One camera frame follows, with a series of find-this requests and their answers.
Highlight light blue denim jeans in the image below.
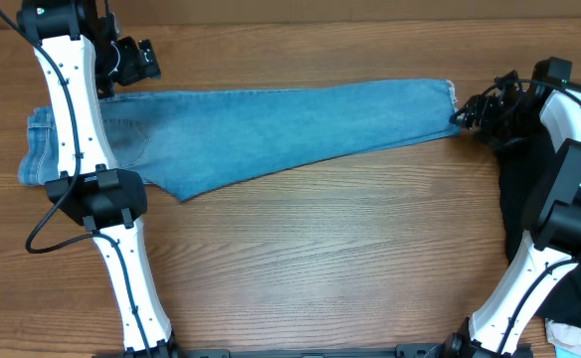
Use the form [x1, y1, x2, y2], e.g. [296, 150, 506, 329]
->
[17, 78, 463, 203]

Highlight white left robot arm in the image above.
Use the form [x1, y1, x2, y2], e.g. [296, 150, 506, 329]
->
[12, 0, 182, 357]

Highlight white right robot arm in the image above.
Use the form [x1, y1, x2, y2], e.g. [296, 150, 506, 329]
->
[430, 57, 581, 357]

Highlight black folded garment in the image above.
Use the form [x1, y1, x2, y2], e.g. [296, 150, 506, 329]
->
[493, 89, 581, 337]

